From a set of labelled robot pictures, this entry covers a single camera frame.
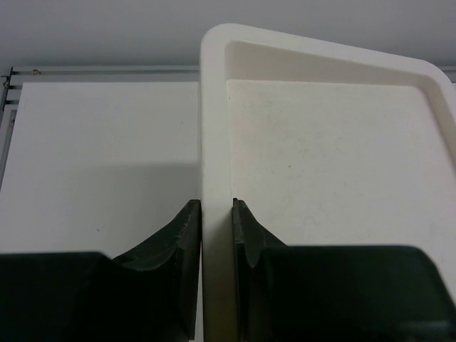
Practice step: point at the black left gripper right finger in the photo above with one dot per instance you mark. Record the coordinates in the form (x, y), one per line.
(335, 293)

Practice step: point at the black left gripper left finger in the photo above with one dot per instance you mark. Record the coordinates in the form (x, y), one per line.
(148, 293)

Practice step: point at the white drawer cabinet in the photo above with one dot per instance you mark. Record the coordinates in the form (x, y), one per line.
(327, 144)

